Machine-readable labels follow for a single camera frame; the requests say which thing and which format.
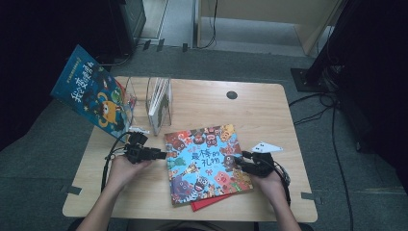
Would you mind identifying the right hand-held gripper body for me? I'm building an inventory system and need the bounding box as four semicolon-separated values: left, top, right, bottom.
249;141;284;178

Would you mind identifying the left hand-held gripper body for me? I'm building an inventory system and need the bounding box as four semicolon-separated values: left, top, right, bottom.
123;125;154;165

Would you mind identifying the colourful animals picture book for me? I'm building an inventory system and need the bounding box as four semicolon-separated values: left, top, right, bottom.
164;123;254;206

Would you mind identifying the white caterpillar picture book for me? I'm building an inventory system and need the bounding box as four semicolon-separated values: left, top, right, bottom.
147;77;172;136

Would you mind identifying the clear acrylic book rack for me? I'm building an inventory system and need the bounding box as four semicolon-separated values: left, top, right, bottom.
119;76;174;136

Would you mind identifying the red picture book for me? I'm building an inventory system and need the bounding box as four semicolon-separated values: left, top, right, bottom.
191;192;232;213

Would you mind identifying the blue monster picture book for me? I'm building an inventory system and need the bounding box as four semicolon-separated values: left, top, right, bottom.
50;43;136;142

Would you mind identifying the person's right hand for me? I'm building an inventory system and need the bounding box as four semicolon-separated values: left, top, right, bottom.
251;169;287;200

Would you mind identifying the person's left hand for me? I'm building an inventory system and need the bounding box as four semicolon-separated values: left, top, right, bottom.
105;154;152;193

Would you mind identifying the grey tape piece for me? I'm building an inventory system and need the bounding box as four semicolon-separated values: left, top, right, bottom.
300;191;322;206
65;185;83;196

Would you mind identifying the person's lap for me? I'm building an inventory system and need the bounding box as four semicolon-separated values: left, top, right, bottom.
66;218;316;231

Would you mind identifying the dark computer tower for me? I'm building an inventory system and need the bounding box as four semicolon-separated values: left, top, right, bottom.
109;0;147;57

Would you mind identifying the black curtain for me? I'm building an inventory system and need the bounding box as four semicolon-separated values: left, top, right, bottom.
320;0;408;184
0;0;123;152

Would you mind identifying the beige wooden furniture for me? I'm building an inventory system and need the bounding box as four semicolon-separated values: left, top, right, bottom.
195;0;343;56

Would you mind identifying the right hand-held gripper cable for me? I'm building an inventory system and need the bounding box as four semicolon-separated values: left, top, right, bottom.
268;160;293;206

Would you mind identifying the hand-held gripper cable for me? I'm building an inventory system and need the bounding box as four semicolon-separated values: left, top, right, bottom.
268;160;293;206
100;131;133;193

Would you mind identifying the left hand-held gripper cable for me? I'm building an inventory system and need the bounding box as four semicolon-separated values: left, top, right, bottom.
100;131;133;193

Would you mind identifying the long black floor cable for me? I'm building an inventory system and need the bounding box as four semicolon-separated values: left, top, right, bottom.
330;102;354;231

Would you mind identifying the looped black floor cable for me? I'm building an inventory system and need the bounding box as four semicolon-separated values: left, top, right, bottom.
288;90;337;126

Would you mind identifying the hanging black cable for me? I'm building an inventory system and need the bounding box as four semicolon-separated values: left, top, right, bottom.
196;0;219;50

